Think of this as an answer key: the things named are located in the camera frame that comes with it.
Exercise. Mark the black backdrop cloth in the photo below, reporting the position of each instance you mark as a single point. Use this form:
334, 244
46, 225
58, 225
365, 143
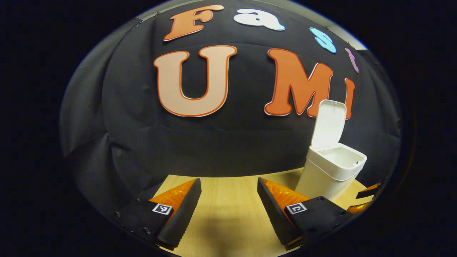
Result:
232, 142

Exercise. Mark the white desktop garbage bin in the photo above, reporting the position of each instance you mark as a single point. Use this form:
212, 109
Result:
332, 171

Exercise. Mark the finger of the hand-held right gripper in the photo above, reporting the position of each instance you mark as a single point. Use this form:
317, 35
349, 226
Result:
366, 193
358, 207

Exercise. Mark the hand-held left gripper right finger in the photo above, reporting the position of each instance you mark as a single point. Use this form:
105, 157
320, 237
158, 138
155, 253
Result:
273, 214

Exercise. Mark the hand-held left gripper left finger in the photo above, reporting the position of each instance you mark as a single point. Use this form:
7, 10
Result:
182, 217

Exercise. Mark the wooden desktop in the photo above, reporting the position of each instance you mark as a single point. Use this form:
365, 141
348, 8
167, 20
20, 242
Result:
228, 207

